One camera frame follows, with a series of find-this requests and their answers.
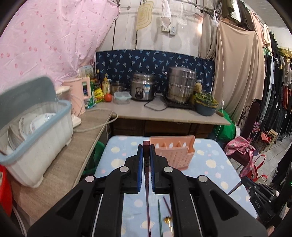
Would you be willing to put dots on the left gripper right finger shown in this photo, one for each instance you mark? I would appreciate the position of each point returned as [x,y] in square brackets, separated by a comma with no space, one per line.
[198,206]

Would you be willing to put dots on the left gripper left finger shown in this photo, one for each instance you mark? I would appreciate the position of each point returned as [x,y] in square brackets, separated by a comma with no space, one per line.
[94,206]

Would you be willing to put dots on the green chopstick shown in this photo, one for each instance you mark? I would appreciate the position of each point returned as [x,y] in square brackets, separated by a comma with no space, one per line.
[160,220]

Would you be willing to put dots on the pink plastic utensil basket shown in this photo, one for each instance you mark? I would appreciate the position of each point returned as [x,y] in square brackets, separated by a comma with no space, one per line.
[178,150]

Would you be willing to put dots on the dark red chopstick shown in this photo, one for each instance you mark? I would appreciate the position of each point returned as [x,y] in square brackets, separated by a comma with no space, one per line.
[146,157]

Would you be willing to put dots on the maroon chopstick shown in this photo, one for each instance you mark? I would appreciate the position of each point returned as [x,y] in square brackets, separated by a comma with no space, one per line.
[167,205]

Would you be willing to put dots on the blue patterned table cloth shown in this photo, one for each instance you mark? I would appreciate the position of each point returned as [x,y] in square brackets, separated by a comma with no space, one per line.
[209,160]

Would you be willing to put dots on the pink floral bag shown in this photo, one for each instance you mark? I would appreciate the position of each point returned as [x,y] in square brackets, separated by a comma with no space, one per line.
[241,151]

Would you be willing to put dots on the green plastic bag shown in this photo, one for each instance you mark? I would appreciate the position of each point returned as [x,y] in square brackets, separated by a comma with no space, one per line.
[225,133]

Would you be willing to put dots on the blue basin with greens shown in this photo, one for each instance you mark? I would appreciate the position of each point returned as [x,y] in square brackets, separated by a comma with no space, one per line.
[205,104]

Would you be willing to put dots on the white dish drainer box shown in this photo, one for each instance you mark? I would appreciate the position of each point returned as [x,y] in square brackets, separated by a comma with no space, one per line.
[35,126]

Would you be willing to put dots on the black induction cooker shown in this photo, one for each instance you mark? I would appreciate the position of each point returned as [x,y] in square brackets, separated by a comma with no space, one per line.
[176,105]

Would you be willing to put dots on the green tin can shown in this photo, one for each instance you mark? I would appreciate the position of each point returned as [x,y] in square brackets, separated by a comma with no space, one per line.
[91,101]

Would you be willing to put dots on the red tomato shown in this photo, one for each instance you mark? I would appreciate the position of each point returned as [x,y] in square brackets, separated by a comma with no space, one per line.
[108,97]

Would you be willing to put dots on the yellow snack packet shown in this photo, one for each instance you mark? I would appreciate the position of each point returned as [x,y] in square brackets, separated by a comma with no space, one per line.
[98,95]

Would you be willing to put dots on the clear food container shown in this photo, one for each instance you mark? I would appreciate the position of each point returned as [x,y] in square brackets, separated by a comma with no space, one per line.
[121,97]

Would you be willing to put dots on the white soy milk maker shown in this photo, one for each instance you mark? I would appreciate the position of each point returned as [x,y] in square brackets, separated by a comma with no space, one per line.
[64,93]

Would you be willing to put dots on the pink electric kettle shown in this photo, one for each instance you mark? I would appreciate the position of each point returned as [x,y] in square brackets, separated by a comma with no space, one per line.
[80,90]

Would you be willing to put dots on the small steel pot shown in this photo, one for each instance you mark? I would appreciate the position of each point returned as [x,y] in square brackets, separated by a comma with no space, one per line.
[117,87]

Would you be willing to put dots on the yellow oil bottle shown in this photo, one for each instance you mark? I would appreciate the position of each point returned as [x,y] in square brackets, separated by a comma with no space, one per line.
[105,85]

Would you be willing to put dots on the stainless steel steamer pot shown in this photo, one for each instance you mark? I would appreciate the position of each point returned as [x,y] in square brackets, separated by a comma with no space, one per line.
[181,82]

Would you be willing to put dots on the silver rice cooker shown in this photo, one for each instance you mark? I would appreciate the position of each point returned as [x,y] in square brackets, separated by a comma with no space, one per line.
[142,87]

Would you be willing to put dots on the beige hanging curtain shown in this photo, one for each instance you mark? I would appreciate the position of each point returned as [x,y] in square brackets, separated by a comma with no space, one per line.
[239,71]

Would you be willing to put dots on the navy floral backsplash cloth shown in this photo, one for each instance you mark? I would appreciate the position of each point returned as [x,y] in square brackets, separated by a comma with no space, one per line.
[120,65]

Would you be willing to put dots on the pink dotted curtain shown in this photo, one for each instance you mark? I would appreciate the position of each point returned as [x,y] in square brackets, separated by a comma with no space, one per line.
[53,38]

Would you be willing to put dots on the white skimmer ladle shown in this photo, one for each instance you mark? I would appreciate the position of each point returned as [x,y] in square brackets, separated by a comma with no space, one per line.
[181,18]

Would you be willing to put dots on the yellow cutting board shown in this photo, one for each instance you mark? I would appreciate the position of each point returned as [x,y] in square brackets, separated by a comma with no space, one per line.
[144,15]

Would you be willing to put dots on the white wall socket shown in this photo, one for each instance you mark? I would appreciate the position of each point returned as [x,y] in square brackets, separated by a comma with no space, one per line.
[171,30]

